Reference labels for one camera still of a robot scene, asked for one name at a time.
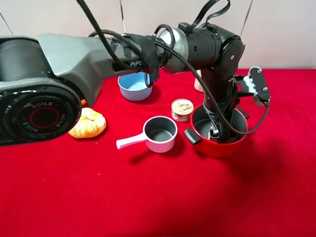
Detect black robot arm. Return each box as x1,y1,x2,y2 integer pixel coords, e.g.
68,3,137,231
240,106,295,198
0,23,245,146

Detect pink saucepan with handle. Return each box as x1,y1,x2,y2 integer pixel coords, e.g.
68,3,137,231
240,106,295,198
116,116,178,153

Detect red pot black handles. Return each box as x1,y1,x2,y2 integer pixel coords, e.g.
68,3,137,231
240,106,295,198
184,105,246,158

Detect peeled orange tangerine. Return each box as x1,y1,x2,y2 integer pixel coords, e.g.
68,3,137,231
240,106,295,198
68,108,107,139

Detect red velvet tablecloth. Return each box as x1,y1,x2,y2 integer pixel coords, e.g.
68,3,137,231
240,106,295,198
0,70,316,237

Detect small tin can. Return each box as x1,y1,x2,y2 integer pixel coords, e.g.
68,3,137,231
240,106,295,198
171,98,194,122

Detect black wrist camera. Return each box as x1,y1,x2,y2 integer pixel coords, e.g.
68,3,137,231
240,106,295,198
235,67,271,106

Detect pink white layered block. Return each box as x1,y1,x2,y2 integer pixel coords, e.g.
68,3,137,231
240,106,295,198
208,129,218,140

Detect blue bowl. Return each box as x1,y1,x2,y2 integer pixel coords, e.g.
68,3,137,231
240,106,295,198
118,72,153,101

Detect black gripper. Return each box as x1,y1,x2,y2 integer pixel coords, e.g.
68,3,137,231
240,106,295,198
202,74,240,143

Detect purple roll in paper sleeve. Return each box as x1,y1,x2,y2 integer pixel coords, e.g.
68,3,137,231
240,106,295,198
194,78,204,93

